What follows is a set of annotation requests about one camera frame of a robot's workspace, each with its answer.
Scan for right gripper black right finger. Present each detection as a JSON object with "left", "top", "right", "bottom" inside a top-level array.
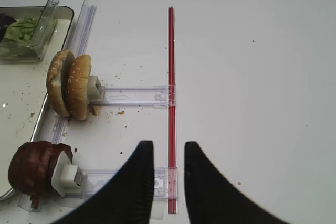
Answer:
[{"left": 184, "top": 142, "right": 285, "bottom": 223}]

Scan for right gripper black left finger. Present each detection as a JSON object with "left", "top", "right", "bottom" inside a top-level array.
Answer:
[{"left": 54, "top": 141, "right": 154, "bottom": 223}]

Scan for white pusher block patties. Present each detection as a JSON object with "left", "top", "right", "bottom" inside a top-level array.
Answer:
[{"left": 51, "top": 151, "right": 86, "bottom": 197}]

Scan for brown meat patties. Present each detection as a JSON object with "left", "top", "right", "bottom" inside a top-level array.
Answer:
[{"left": 8, "top": 141, "right": 73, "bottom": 209}]

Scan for green lettuce in container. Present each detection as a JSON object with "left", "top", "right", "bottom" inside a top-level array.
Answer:
[{"left": 2, "top": 17, "right": 38, "bottom": 43}]

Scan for white pusher block top buns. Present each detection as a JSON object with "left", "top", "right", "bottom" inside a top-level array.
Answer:
[{"left": 87, "top": 76, "right": 103, "bottom": 102}]

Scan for sesame bun top outer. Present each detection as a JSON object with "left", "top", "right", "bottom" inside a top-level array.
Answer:
[{"left": 66, "top": 54, "right": 91, "bottom": 120}]

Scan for sesame bun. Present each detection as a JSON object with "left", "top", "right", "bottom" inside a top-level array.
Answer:
[
  {"left": 66, "top": 54, "right": 91, "bottom": 120},
  {"left": 46, "top": 49, "right": 75, "bottom": 117}
]

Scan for sesame bun top inner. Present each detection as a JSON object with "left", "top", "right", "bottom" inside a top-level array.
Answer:
[{"left": 46, "top": 49, "right": 75, "bottom": 117}]

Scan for white metal tray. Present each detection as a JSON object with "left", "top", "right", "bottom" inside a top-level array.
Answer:
[{"left": 1, "top": 6, "right": 74, "bottom": 200}]

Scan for red plastic rod right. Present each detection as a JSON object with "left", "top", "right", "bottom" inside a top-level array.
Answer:
[{"left": 168, "top": 6, "right": 178, "bottom": 214}]

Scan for clear plastic container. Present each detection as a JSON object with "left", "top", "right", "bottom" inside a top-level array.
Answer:
[{"left": 1, "top": 0, "right": 59, "bottom": 64}]

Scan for purple cabbage shreds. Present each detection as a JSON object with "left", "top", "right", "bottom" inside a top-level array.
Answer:
[{"left": 0, "top": 13, "right": 16, "bottom": 42}]

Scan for clear rail track lower right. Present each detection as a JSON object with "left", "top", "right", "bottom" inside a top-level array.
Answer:
[{"left": 80, "top": 167, "right": 178, "bottom": 200}]

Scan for clear rail track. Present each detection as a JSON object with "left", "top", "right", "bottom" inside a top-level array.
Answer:
[
  {"left": 80, "top": 167, "right": 178, "bottom": 200},
  {"left": 92, "top": 85, "right": 176, "bottom": 107}
]

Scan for clear long rail right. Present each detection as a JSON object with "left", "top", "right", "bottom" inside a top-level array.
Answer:
[{"left": 8, "top": 0, "right": 102, "bottom": 211}]

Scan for clear rail track upper right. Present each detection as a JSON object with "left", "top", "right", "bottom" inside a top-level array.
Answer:
[{"left": 92, "top": 85, "right": 176, "bottom": 107}]

